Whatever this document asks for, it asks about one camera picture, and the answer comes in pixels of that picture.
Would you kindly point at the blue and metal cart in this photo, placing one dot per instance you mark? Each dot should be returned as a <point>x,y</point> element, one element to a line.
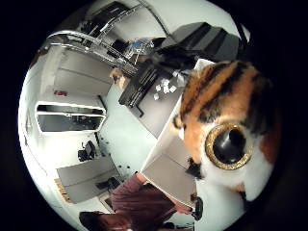
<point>141,46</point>

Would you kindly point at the red wall sign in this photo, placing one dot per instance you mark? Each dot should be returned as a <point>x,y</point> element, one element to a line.
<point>61,93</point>

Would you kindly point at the grey office desk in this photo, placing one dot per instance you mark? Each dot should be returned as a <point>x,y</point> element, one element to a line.
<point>85,179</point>

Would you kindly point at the white framed glass partition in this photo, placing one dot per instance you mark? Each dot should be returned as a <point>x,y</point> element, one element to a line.
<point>70,117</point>

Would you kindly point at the striped tiger plush toy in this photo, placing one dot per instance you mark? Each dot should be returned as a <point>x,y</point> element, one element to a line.
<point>224,96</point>

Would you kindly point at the small black object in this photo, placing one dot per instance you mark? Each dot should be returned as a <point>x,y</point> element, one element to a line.
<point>198,208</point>

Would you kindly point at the group of small white cubes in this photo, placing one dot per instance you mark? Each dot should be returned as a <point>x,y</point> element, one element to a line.
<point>165,87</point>

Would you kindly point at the silver metal truss frame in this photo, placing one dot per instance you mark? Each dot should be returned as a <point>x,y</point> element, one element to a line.
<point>96,45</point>

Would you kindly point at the the person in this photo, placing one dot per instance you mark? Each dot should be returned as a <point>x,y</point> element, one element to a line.
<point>138,205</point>

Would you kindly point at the black office chair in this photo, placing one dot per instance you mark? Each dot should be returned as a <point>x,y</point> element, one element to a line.
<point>86,151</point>

